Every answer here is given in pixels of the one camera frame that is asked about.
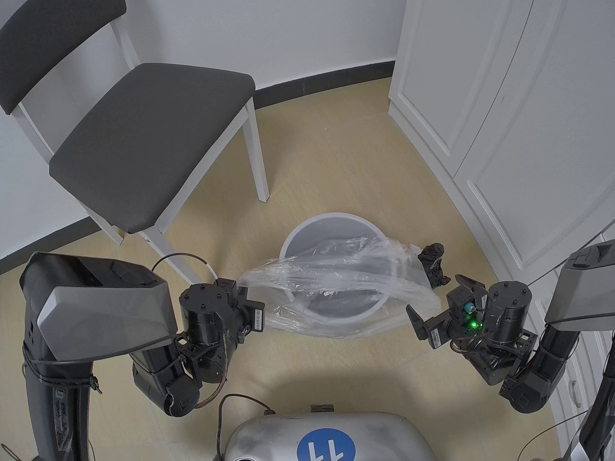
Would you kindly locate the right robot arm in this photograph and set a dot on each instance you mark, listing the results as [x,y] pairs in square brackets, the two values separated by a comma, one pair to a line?
[514,305]

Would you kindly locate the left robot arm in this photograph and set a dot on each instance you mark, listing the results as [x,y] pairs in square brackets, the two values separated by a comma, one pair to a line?
[96,315]

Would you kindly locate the white chair, dark grey seat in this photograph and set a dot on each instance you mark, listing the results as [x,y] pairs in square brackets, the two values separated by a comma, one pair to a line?
[144,142]

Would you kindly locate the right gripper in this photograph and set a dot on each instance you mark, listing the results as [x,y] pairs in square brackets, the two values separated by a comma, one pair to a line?
[439,330]

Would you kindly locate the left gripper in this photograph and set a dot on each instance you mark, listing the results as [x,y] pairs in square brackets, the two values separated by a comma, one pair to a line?
[251,316]

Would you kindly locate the white trash bin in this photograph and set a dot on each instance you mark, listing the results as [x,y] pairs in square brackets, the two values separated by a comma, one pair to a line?
[317,228]

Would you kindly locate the crumpled black plastic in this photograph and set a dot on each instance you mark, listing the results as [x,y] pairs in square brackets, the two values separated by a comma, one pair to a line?
[434,263]

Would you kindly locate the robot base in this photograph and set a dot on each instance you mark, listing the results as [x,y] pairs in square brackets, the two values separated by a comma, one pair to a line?
[326,435]

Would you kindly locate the white wardrobe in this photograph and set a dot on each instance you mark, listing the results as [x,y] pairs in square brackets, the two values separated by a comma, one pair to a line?
[519,113]

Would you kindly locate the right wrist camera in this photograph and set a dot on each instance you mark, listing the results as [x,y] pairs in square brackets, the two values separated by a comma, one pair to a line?
[465,311]

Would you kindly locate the clear plastic bag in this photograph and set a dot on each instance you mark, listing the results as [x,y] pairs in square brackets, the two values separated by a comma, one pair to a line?
[346,269]

